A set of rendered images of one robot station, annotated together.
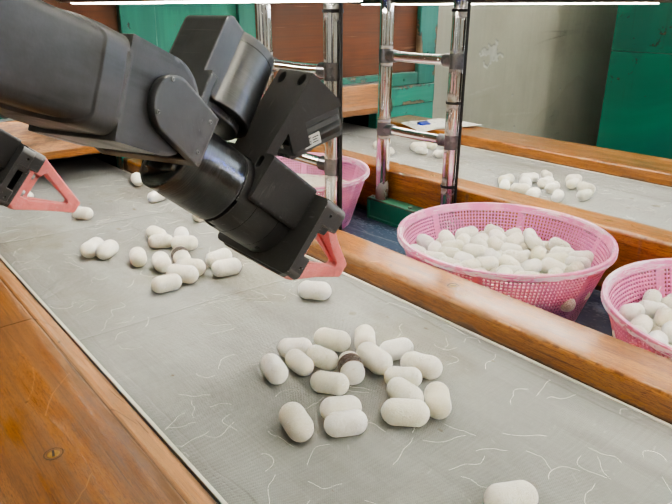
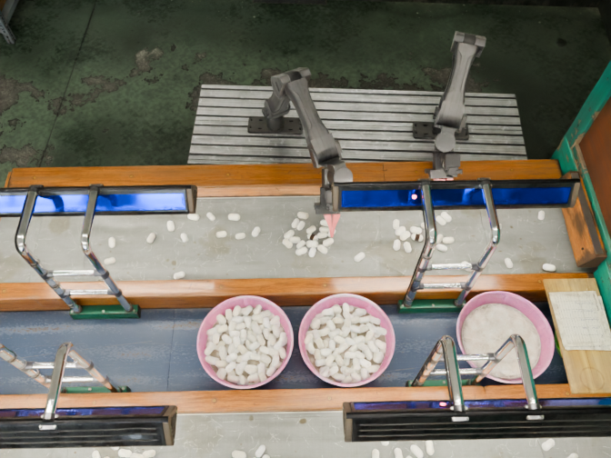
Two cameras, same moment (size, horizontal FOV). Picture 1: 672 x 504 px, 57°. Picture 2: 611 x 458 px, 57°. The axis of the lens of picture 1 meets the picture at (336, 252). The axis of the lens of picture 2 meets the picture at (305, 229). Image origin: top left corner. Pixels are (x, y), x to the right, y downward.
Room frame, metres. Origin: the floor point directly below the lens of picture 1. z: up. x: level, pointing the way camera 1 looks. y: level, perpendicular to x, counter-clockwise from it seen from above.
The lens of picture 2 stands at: (0.97, -0.69, 2.28)
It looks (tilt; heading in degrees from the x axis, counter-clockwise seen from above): 60 degrees down; 129
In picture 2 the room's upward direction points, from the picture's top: straight up
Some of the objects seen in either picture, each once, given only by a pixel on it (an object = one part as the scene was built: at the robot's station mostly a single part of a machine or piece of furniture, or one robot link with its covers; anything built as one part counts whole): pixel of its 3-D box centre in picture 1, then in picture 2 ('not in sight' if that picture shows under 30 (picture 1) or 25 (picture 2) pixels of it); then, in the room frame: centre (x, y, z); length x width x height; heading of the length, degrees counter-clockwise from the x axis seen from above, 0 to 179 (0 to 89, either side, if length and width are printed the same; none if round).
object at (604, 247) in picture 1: (499, 268); (345, 343); (0.73, -0.21, 0.72); 0.27 x 0.27 x 0.10
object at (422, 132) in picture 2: not in sight; (442, 124); (0.51, 0.66, 0.71); 0.20 x 0.07 x 0.08; 37
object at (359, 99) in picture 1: (340, 101); not in sight; (1.49, -0.01, 0.83); 0.30 x 0.06 x 0.07; 130
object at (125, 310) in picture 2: not in sight; (87, 256); (0.06, -0.51, 0.90); 0.20 x 0.19 x 0.45; 40
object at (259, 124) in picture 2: not in sight; (275, 119); (0.02, 0.30, 0.71); 0.20 x 0.07 x 0.08; 37
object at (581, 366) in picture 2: not in sight; (584, 333); (1.23, 0.21, 0.77); 0.33 x 0.15 x 0.01; 130
